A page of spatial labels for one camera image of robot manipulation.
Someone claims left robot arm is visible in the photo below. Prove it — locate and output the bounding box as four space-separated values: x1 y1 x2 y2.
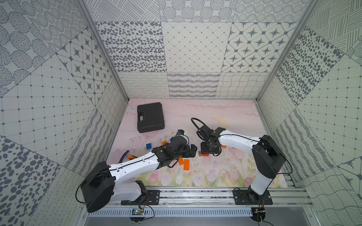
79 135 197 213

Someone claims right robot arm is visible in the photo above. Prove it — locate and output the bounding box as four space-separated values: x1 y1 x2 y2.
197 127 286 197

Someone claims blue square lego brick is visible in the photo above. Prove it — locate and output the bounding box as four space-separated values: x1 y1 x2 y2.
146 143 152 150

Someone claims black plastic case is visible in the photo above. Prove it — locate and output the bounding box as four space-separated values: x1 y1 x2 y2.
137 102 165 133

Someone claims green circuit board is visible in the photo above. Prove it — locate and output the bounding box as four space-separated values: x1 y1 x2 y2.
130 208 144 218

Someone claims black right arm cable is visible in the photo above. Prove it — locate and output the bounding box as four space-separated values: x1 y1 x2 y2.
190 117 211 139

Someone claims aluminium front rail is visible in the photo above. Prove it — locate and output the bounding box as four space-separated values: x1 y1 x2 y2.
81 186 314 208

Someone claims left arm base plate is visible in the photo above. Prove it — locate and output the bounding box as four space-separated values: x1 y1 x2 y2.
121 190 160 206

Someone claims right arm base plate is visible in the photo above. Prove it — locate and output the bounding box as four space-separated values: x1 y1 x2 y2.
232 188 273 206

